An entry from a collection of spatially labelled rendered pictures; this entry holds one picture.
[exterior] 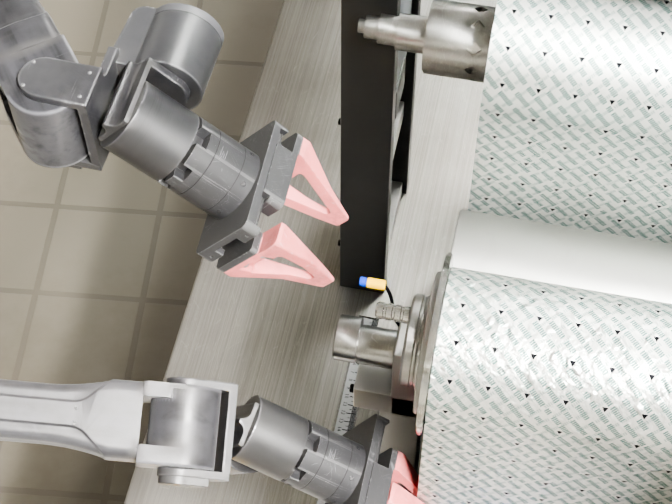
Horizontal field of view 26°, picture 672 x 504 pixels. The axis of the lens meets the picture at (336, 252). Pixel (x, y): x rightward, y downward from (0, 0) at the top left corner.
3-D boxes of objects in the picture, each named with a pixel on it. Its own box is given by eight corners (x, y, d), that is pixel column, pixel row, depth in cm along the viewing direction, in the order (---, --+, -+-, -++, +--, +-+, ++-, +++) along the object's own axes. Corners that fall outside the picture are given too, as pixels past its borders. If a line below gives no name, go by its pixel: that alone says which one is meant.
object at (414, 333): (407, 359, 121) (418, 278, 118) (430, 363, 121) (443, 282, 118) (395, 401, 115) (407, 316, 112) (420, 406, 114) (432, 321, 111)
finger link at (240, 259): (295, 320, 113) (199, 261, 109) (314, 246, 117) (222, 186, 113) (351, 292, 108) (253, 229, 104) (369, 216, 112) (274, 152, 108)
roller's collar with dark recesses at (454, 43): (432, 35, 128) (436, -18, 123) (499, 45, 128) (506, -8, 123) (419, 88, 125) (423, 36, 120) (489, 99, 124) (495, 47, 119)
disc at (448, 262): (444, 300, 126) (451, 219, 113) (449, 301, 126) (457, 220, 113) (413, 460, 120) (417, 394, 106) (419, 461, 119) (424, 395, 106)
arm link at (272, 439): (231, 451, 118) (257, 387, 120) (203, 455, 124) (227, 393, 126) (304, 485, 120) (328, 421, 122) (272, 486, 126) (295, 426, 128)
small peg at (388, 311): (376, 313, 117) (378, 298, 116) (410, 319, 117) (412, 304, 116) (373, 321, 116) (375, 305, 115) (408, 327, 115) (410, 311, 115)
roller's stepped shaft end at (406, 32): (362, 25, 127) (362, -2, 124) (430, 35, 126) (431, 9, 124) (354, 51, 125) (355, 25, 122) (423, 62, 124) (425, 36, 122)
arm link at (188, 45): (32, 161, 110) (10, 90, 102) (83, 45, 116) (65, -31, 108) (184, 193, 108) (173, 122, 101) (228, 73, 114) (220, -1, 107)
